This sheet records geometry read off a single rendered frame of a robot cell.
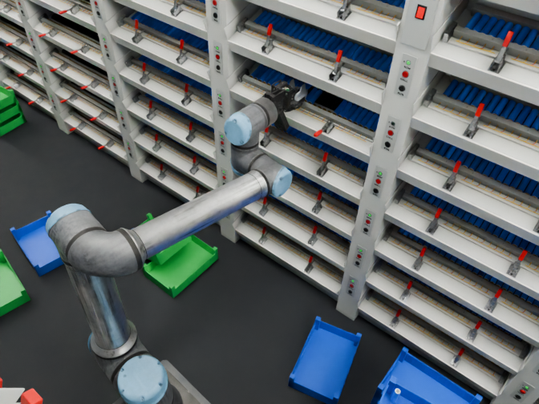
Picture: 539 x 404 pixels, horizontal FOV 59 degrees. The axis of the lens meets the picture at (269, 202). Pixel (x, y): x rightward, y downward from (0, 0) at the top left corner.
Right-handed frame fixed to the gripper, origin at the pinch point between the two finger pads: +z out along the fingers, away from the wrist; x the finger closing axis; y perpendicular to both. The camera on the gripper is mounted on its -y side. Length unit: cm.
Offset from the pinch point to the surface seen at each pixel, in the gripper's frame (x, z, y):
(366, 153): -31.7, -8.1, -6.5
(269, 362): -25, -44, -97
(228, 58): 27.3, -8.0, 6.0
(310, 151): -7.0, -1.0, -21.8
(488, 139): -64, -7, 14
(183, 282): 28, -40, -91
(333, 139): -19.1, -8.4, -6.7
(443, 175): -56, -4, -5
